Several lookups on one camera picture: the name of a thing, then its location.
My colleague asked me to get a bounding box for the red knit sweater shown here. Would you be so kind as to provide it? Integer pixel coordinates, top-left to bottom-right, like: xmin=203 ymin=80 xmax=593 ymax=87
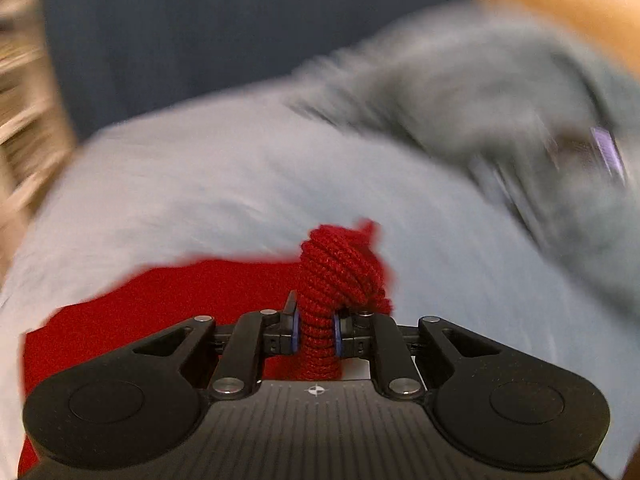
xmin=16 ymin=219 xmax=394 ymax=478

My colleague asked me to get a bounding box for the light blue fleece bed sheet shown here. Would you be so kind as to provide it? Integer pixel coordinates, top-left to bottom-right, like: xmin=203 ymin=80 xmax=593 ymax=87
xmin=1 ymin=87 xmax=639 ymax=479

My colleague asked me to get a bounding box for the grey-blue crumpled duvet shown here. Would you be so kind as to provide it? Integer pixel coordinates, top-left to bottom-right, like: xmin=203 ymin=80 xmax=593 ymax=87
xmin=292 ymin=3 xmax=639 ymax=313

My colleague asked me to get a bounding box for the dark blue curtain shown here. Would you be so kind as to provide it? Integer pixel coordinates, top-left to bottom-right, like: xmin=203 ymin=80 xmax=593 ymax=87
xmin=41 ymin=0 xmax=452 ymax=140

